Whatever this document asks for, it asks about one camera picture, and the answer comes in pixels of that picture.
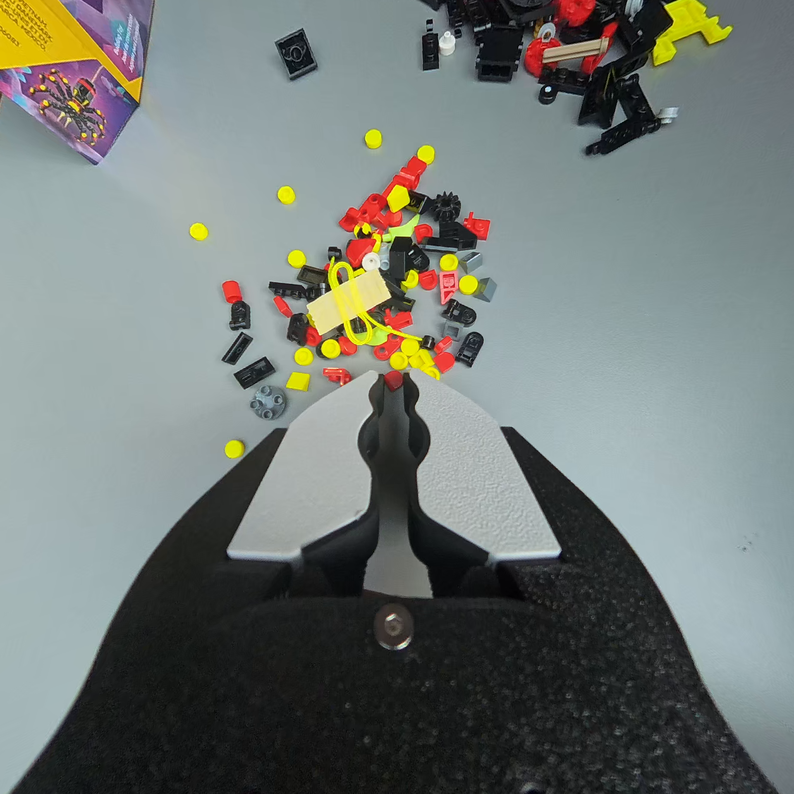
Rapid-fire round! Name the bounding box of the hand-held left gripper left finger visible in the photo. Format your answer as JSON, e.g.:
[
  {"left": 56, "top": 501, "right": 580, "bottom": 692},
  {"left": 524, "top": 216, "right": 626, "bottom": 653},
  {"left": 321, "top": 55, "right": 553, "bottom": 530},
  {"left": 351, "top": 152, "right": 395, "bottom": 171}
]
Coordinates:
[{"left": 227, "top": 370, "right": 381, "bottom": 596}]

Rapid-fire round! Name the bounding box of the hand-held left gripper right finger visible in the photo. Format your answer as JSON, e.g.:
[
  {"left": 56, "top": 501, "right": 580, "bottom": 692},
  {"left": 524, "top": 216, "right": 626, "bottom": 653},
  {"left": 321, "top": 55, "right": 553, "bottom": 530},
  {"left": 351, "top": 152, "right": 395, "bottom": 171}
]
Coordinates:
[{"left": 403, "top": 370, "right": 564, "bottom": 596}]

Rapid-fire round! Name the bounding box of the pile of small colourful bricks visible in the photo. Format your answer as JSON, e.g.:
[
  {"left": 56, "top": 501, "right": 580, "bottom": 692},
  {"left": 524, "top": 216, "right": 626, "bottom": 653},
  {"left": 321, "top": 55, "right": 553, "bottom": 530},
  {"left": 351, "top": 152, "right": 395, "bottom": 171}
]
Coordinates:
[{"left": 189, "top": 128, "right": 498, "bottom": 460}]

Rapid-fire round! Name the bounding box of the pile of black red bricks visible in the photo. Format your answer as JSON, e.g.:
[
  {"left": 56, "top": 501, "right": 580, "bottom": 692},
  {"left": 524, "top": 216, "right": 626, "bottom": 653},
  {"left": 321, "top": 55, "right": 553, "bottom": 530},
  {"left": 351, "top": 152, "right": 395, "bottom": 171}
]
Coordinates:
[{"left": 447, "top": 0, "right": 734, "bottom": 156}]

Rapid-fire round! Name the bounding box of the tan card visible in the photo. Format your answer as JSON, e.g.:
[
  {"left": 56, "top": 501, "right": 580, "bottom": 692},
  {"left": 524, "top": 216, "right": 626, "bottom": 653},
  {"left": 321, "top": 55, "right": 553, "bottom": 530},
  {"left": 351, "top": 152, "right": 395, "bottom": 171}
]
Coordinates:
[{"left": 307, "top": 273, "right": 388, "bottom": 331}]

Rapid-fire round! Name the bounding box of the black square plate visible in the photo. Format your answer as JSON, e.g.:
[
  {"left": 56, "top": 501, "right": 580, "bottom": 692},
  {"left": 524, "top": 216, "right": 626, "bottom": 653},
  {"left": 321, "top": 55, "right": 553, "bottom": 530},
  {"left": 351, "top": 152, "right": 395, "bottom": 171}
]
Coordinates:
[{"left": 275, "top": 28, "right": 318, "bottom": 80}]

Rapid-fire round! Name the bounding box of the tan connector peg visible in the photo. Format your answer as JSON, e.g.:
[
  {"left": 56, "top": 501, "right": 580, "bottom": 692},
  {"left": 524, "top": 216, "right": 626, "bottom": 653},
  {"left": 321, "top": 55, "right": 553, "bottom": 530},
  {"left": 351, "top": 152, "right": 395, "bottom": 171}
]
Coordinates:
[{"left": 543, "top": 37, "right": 615, "bottom": 68}]

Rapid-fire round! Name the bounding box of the purple and yellow toy box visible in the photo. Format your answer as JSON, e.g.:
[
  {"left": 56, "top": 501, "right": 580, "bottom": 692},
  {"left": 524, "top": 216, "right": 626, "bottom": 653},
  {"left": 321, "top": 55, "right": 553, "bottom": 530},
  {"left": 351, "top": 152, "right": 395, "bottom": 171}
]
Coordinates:
[{"left": 0, "top": 0, "right": 155, "bottom": 166}]

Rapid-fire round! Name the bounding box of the large yellow brick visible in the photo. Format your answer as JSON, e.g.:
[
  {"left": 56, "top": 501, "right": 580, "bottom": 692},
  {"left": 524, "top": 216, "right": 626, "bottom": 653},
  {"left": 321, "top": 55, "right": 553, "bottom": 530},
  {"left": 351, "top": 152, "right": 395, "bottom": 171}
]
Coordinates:
[{"left": 651, "top": 0, "right": 733, "bottom": 66}]

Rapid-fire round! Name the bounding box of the neon yellow string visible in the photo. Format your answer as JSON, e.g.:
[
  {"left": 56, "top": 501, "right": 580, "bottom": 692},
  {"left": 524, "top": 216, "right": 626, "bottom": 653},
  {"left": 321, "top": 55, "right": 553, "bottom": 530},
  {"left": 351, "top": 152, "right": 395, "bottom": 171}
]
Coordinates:
[{"left": 327, "top": 259, "right": 435, "bottom": 348}]

